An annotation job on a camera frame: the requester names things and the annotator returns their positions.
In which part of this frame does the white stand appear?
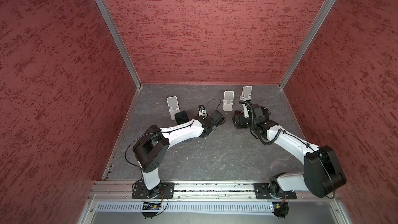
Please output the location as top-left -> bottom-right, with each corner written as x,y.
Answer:
239,86 -> 252,101
166,96 -> 180,120
222,91 -> 234,112

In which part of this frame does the black phone table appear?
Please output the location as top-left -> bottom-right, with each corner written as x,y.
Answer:
174,111 -> 190,125

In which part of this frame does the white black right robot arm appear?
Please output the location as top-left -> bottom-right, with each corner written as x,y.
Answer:
233,100 -> 347,199

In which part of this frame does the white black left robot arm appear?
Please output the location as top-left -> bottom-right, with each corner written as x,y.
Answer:
133,110 -> 226,192

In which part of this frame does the right small circuit board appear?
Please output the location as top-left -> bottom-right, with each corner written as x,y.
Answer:
273,202 -> 289,212

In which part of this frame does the small circuit board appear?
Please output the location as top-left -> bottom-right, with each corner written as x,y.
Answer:
142,202 -> 162,211
273,202 -> 289,212

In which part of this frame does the left small circuit board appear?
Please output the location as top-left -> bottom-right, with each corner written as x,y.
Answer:
142,202 -> 162,211

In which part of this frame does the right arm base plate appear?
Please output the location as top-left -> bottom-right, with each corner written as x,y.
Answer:
254,183 -> 297,200

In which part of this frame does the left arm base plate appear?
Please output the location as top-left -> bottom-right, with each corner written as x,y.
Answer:
131,181 -> 175,199

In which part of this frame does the white slotted cable duct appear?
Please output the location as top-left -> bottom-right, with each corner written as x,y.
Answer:
95,201 -> 273,215

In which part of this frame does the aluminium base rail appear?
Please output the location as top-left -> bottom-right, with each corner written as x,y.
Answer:
88,180 -> 342,202

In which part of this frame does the aluminium corner post right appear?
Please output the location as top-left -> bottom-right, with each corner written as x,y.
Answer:
279,0 -> 336,91

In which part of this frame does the aluminium corner post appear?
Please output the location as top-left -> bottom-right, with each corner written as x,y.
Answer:
279,0 -> 336,91
95,0 -> 142,90

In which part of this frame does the aluminium corner post left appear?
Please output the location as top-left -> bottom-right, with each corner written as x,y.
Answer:
95,0 -> 142,90

